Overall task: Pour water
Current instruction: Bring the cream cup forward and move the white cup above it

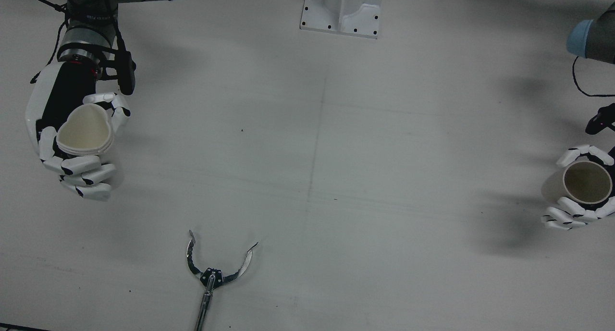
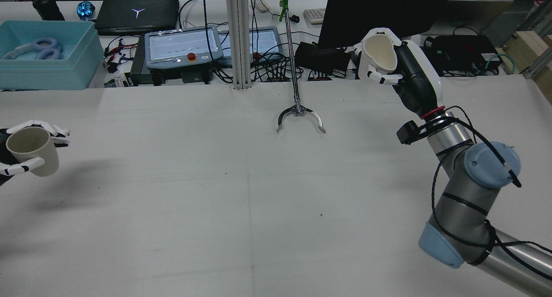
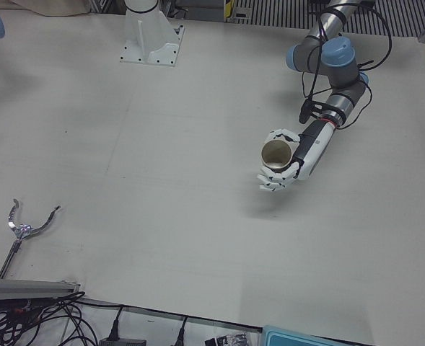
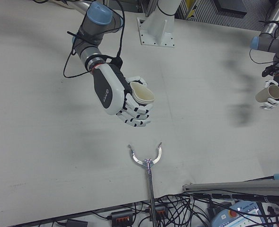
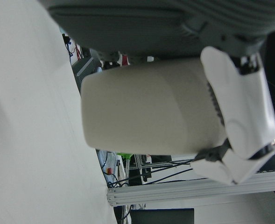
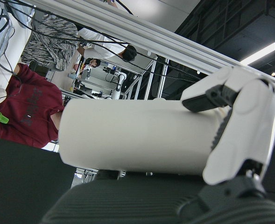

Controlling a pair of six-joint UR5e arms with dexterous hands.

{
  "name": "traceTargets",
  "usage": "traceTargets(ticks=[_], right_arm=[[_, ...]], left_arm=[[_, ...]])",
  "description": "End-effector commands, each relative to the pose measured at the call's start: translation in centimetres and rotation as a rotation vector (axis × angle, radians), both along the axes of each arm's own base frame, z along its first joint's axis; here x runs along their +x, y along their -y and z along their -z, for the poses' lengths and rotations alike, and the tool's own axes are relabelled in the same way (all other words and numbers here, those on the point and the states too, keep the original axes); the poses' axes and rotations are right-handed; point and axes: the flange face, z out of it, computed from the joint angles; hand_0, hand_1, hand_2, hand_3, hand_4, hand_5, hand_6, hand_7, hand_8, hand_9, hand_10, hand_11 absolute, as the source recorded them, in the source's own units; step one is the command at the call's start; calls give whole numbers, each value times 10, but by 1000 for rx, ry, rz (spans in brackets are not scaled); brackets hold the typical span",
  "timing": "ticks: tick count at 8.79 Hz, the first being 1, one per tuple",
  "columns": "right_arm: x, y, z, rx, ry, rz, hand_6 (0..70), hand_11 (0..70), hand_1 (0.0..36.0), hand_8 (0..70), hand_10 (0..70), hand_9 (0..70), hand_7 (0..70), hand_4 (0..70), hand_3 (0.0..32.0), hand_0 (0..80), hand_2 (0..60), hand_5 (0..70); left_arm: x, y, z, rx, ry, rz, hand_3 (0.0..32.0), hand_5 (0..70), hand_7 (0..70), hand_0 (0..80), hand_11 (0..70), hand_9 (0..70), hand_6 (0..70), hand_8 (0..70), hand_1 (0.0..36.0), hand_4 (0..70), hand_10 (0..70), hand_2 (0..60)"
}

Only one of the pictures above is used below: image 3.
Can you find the beige plastic cup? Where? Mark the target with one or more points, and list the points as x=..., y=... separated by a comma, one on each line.
x=276, y=155

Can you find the light blue plastic box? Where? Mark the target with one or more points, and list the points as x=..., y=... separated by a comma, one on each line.
x=298, y=339

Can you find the aluminium extrusion post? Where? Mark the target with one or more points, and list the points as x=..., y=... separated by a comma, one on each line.
x=24, y=286

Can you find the small black box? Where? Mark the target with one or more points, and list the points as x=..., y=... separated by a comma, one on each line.
x=122, y=341

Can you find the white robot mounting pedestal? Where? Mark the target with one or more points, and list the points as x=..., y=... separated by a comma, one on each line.
x=149, y=36

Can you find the black white printed card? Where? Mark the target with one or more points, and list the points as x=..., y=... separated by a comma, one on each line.
x=226, y=339

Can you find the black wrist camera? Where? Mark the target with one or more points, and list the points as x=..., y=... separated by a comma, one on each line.
x=305, y=111

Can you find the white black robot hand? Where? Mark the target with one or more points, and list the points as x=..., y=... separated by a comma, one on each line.
x=315, y=147

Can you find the metal reacher grabber tool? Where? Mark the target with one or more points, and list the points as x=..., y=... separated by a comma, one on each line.
x=24, y=230

